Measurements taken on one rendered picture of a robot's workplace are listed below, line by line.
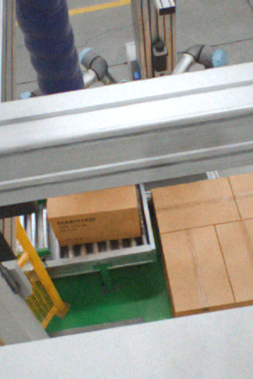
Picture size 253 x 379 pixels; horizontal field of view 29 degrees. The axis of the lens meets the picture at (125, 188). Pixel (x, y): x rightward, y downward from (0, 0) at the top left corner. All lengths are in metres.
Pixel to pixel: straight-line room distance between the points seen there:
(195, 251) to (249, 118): 2.90
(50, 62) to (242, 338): 2.03
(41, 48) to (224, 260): 1.94
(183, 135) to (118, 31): 5.42
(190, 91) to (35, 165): 0.22
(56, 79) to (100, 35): 3.59
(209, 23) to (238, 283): 3.51
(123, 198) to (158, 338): 2.82
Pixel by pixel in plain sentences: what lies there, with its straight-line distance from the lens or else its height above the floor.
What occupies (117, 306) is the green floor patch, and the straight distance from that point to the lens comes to 3.92.
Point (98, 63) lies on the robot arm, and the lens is 3.08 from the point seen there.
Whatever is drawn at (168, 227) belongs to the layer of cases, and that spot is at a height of 0.54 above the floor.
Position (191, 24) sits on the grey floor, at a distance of 6.03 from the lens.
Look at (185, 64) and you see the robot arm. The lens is 3.04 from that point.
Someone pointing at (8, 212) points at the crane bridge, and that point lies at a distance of 0.72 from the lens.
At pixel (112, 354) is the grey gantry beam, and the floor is 3.22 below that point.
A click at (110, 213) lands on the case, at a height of 0.91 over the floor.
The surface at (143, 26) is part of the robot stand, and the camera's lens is 3.25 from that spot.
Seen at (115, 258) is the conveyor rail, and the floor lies 0.55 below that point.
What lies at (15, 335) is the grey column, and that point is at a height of 1.41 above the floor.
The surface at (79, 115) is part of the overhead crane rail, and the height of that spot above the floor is 3.21.
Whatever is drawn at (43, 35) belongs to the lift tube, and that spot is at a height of 2.30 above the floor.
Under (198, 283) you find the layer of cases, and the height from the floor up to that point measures 0.54.
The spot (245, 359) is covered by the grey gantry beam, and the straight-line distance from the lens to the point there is 0.44.
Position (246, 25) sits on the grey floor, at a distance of 6.03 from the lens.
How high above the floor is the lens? 3.64
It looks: 55 degrees down
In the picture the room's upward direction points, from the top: 10 degrees counter-clockwise
